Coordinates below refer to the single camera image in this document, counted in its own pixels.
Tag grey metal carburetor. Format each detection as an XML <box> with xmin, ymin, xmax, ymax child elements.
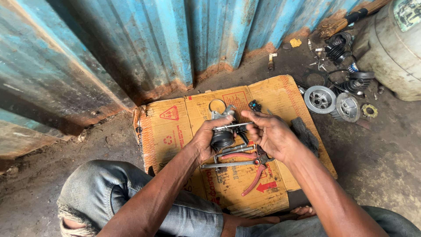
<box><xmin>209</xmin><ymin>105</ymin><xmax>238</xmax><ymax>151</ymax></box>

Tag black flat gasket ring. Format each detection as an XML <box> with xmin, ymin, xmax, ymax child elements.
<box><xmin>301</xmin><ymin>68</ymin><xmax>330</xmax><ymax>87</ymax></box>

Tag person's bare foot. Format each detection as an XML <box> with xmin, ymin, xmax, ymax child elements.
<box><xmin>278</xmin><ymin>205</ymin><xmax>317</xmax><ymax>222</ymax></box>

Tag large grey metal drum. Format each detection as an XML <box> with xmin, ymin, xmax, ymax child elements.
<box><xmin>352</xmin><ymin>0</ymin><xmax>421</xmax><ymax>102</ymax></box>

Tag thin metal ring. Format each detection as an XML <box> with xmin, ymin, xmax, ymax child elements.
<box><xmin>209</xmin><ymin>98</ymin><xmax>227</xmax><ymax>114</ymax></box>

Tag long silver wrench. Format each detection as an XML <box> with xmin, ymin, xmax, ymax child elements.
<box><xmin>199</xmin><ymin>160</ymin><xmax>261</xmax><ymax>170</ymax></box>

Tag silver round pulley disc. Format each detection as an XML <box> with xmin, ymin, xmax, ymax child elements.
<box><xmin>303</xmin><ymin>85</ymin><xmax>337</xmax><ymax>114</ymax></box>

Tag brass ring gasket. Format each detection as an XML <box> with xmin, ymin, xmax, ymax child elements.
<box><xmin>361</xmin><ymin>104</ymin><xmax>379</xmax><ymax>119</ymax></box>

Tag short metal pipe fitting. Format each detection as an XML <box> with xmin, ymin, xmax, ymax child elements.
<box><xmin>268</xmin><ymin>52</ymin><xmax>278</xmax><ymax>72</ymax></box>

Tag flattened yellow cardboard sheet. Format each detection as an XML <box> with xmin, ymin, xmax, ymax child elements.
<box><xmin>133</xmin><ymin>75</ymin><xmax>338</xmax><ymax>218</ymax></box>

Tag silver toothed pulley disc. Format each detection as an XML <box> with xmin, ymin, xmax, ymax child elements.
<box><xmin>330</xmin><ymin>92</ymin><xmax>361</xmax><ymax>123</ymax></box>

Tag black ribbed rubber boot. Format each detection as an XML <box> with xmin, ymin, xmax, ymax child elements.
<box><xmin>336</xmin><ymin>71</ymin><xmax>375</xmax><ymax>97</ymax></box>
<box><xmin>324</xmin><ymin>32</ymin><xmax>353</xmax><ymax>65</ymax></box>

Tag person's left hand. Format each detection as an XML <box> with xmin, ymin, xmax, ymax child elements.
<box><xmin>189</xmin><ymin>115</ymin><xmax>237</xmax><ymax>165</ymax></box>

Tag thin silver metal rod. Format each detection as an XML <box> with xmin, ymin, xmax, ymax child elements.
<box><xmin>214</xmin><ymin>122</ymin><xmax>254</xmax><ymax>130</ymax></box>

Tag scattered small metal bolts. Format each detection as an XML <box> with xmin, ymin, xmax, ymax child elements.
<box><xmin>307</xmin><ymin>38</ymin><xmax>329</xmax><ymax>72</ymax></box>

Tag straw broom with black band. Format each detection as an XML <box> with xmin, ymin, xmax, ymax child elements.
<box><xmin>317</xmin><ymin>0</ymin><xmax>392</xmax><ymax>40</ymax></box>

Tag person's blue jeans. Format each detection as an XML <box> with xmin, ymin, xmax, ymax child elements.
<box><xmin>57</xmin><ymin>160</ymin><xmax>421</xmax><ymax>237</ymax></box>

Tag red-handled pliers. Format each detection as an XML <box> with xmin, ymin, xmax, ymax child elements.
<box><xmin>218</xmin><ymin>145</ymin><xmax>275</xmax><ymax>197</ymax></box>

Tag silver socket tool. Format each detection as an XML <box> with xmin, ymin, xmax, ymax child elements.
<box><xmin>221</xmin><ymin>143</ymin><xmax>248</xmax><ymax>154</ymax></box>

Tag person's right hand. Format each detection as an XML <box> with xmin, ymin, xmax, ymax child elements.
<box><xmin>241</xmin><ymin>110</ymin><xmax>300</xmax><ymax>164</ymax></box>

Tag dark grey cloth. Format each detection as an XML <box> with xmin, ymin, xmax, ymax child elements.
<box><xmin>290</xmin><ymin>117</ymin><xmax>320</xmax><ymax>158</ymax></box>

